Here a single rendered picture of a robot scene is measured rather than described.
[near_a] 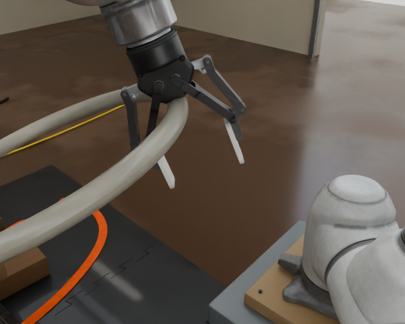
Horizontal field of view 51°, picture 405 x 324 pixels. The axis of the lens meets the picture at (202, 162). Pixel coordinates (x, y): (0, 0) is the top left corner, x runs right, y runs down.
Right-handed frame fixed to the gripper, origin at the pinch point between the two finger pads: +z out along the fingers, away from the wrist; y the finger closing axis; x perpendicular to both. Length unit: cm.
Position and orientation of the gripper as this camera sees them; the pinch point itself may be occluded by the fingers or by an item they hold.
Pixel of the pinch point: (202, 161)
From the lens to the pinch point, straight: 66.7
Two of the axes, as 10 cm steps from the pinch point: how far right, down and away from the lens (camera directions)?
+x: 0.3, 4.4, -9.0
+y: -9.3, 3.3, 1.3
